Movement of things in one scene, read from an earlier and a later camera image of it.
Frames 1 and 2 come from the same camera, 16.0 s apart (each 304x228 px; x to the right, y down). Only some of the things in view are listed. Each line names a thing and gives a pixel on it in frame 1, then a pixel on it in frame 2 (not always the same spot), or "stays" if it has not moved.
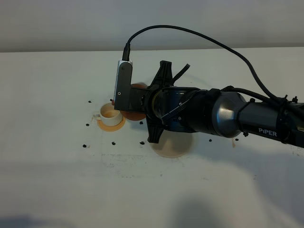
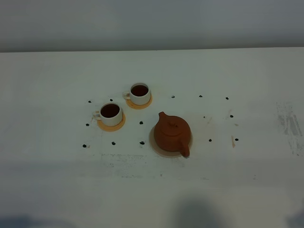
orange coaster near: [106, 128] stays
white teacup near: [109, 116] stays
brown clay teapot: [134, 116] -> [172, 134]
